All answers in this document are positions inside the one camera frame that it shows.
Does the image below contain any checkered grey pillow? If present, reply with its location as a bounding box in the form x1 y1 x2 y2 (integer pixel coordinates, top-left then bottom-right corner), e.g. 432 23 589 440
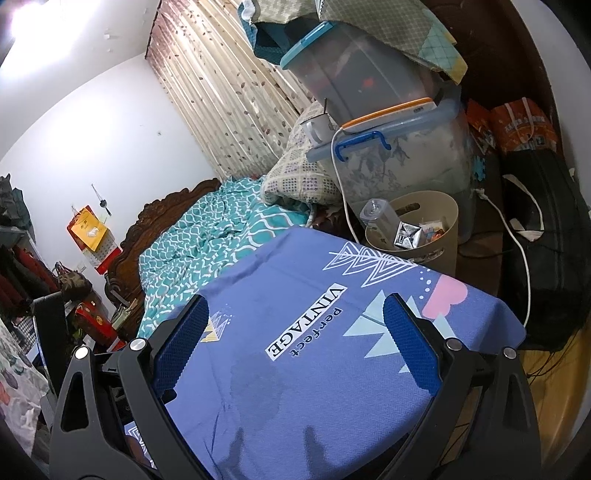
260 101 342 206

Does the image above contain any cluttered metal shelf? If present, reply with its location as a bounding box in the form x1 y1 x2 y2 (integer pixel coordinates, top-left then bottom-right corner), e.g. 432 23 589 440
1 175 111 342

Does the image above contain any beige trash bin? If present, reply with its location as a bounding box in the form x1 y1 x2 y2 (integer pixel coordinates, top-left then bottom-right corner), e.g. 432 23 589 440
365 191 459 276

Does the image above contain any white cable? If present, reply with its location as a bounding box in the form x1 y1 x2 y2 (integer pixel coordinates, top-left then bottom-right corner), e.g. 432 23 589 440
329 124 362 245

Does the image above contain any orange gift bag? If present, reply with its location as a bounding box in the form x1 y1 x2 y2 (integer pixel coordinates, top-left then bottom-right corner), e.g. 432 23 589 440
490 97 558 154

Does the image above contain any clear plastic bottle green cap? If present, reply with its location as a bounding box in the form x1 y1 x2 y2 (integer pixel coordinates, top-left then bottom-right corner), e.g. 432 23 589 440
360 198 401 247

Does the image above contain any white potted-plant tote bag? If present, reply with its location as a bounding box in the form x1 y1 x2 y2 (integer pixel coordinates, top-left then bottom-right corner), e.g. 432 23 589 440
0 322 49 455

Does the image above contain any teal patterned quilt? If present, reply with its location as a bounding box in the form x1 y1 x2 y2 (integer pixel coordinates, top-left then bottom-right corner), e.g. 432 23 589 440
138 178 315 338

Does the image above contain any clear storage box blue handle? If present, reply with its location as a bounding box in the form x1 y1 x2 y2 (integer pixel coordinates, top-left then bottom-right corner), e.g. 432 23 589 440
307 96 476 243

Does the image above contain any red yellow wall calendar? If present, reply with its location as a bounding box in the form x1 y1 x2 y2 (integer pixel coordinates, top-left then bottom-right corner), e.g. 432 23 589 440
66 206 122 275

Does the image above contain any carved wooden headboard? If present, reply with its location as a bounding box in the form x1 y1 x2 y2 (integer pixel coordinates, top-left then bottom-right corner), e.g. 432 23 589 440
104 178 221 341

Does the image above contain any blue printed bed cover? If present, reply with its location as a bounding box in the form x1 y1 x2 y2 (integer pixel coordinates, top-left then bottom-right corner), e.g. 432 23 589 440
121 226 528 480

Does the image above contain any grey storage box teal lid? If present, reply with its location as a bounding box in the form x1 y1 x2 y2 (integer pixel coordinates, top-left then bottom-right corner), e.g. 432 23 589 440
280 22 441 126

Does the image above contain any beige leaf curtain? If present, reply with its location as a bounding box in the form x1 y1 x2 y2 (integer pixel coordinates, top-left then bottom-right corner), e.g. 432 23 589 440
146 1 312 179

